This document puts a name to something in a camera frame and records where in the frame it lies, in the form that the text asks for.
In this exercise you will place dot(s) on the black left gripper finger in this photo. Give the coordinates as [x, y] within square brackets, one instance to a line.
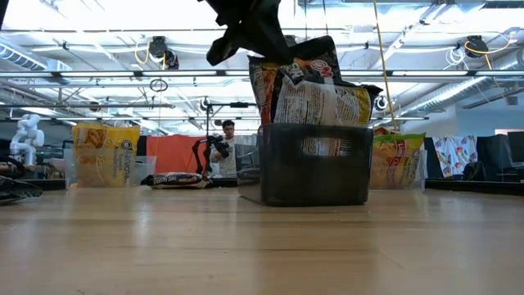
[266, 43]
[223, 47]

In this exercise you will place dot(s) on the black background robot arm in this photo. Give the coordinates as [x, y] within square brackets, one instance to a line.
[200, 155]

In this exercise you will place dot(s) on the packets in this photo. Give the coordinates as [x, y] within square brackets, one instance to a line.
[311, 102]

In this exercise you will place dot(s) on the person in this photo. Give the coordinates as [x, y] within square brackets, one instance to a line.
[227, 160]

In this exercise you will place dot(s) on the yellow creamy chicken ramen pack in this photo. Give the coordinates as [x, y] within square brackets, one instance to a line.
[102, 155]

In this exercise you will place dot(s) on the floral patterned cloth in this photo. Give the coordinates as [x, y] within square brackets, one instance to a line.
[454, 151]

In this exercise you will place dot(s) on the long ceiling light bar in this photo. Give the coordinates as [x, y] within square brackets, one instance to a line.
[184, 73]

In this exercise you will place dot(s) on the grey translucent plastic bin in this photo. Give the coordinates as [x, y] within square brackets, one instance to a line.
[286, 180]

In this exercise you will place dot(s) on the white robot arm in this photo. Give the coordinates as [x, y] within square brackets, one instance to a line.
[26, 137]

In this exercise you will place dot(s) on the black background cabinet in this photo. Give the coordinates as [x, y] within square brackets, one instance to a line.
[143, 145]

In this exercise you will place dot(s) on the black bag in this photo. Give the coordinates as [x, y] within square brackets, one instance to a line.
[474, 172]

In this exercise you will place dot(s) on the silver ceiling duct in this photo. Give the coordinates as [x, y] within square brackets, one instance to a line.
[471, 86]
[24, 61]

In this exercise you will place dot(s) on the clear plastic bin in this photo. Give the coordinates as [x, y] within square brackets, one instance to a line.
[147, 172]
[424, 172]

